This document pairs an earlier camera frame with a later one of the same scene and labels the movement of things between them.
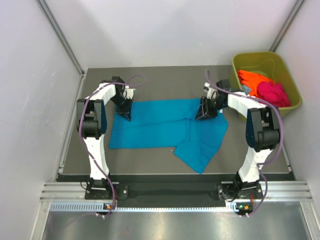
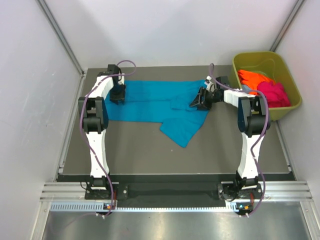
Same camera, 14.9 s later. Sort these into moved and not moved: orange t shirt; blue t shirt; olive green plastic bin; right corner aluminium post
Moved: blue t shirt
Not moved: orange t shirt; olive green plastic bin; right corner aluminium post
